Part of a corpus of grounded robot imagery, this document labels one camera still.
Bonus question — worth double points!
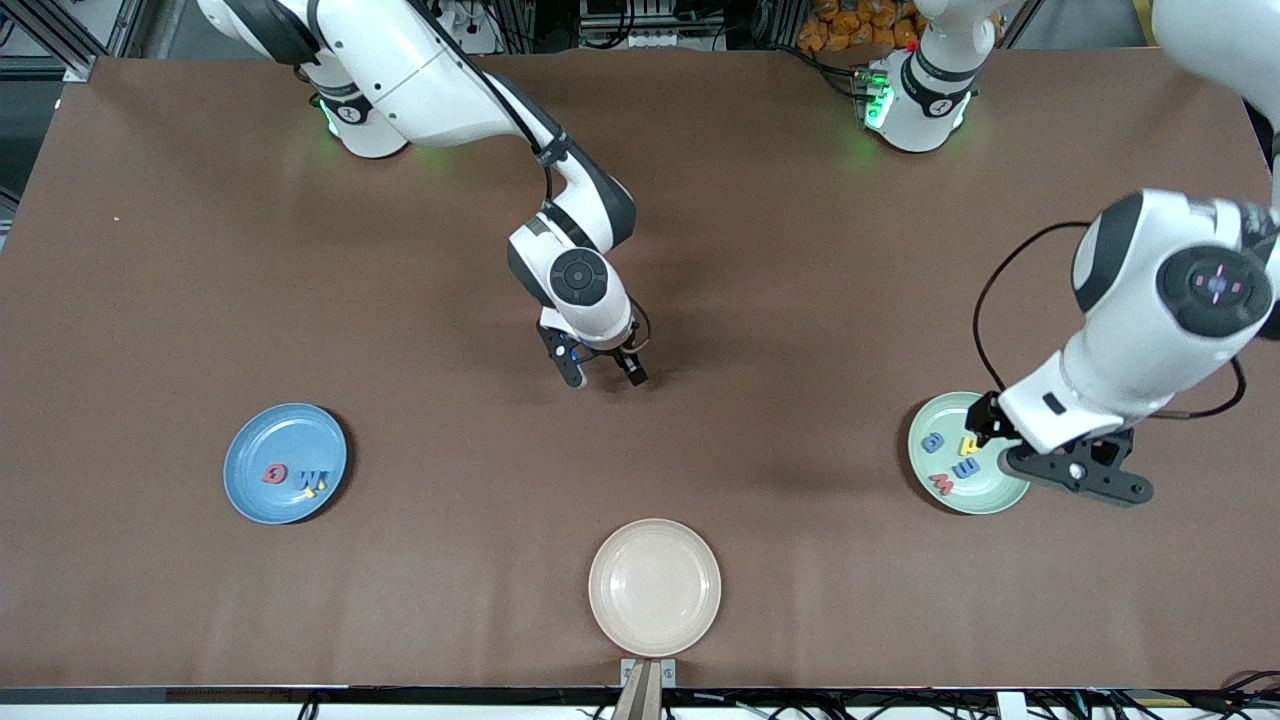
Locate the brown table cover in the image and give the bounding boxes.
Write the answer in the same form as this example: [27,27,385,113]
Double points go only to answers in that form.
[0,48,1280,691]

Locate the orange bags pile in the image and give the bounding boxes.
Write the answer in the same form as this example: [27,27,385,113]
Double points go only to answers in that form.
[797,0,923,55]

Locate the black table edge rail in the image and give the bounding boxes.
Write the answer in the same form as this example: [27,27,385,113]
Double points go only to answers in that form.
[0,685,1280,707]

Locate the aluminium frame post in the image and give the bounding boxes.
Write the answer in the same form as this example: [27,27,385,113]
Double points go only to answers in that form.
[0,0,136,83]

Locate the blue plate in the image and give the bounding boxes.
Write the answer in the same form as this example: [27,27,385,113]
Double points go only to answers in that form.
[222,402,349,526]

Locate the beige plate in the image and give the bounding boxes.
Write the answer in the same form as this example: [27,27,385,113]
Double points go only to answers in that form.
[588,518,723,659]

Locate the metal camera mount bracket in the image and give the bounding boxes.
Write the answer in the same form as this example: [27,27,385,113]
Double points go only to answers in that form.
[612,658,678,720]

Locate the white power strip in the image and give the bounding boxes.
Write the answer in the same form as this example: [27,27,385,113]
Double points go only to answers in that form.
[425,0,501,41]
[578,20,728,51]

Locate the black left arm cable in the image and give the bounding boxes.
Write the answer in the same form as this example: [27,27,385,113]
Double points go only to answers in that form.
[973,220,1248,421]

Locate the green plate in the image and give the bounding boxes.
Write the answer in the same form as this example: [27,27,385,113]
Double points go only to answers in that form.
[907,391,1032,516]

